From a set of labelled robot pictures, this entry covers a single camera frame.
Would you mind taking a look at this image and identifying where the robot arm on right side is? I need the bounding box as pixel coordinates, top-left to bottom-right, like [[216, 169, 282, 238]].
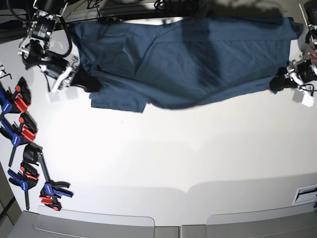
[[18, 0, 101, 93]]

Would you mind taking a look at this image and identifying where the grey chair left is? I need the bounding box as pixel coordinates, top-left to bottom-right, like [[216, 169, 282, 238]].
[[0, 211, 180, 238]]

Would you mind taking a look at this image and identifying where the blue red clamp bottom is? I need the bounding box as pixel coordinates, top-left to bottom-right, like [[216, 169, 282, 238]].
[[38, 152, 73, 211]]

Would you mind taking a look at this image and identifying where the robot arm on left side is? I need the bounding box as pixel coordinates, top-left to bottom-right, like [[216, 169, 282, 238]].
[[269, 0, 317, 96]]

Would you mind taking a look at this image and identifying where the grey chair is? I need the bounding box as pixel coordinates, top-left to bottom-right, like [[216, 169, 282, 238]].
[[0, 211, 180, 238], [180, 204, 317, 238]]

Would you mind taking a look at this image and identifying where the right side wrist camera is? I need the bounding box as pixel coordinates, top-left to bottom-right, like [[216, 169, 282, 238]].
[[48, 92, 60, 104]]

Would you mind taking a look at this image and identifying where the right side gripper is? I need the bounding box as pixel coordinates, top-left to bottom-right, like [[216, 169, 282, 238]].
[[40, 56, 102, 93]]

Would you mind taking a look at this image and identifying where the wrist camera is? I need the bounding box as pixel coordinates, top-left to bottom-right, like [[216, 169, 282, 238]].
[[293, 91, 315, 107], [48, 92, 60, 104]]

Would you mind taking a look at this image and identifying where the grey chair right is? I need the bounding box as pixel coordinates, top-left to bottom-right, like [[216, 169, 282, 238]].
[[180, 204, 317, 238]]

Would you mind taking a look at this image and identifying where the blue T-shirt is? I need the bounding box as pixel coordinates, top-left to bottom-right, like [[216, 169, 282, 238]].
[[71, 17, 298, 113]]

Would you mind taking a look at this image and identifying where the blue red clamp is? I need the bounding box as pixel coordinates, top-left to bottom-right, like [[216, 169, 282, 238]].
[[0, 112, 38, 167], [0, 77, 31, 119], [38, 152, 73, 211], [7, 161, 39, 211]]

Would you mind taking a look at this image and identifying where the left side wrist camera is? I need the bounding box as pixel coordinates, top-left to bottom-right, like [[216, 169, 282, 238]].
[[293, 91, 315, 107]]

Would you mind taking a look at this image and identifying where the blue red clamp top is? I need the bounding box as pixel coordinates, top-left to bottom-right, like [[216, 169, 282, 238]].
[[0, 77, 31, 119]]

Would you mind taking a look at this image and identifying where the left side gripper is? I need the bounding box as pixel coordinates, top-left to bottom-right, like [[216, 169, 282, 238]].
[[269, 59, 317, 96]]

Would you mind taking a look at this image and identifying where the white label sticker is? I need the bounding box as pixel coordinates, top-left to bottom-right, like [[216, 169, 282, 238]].
[[292, 185, 317, 206]]

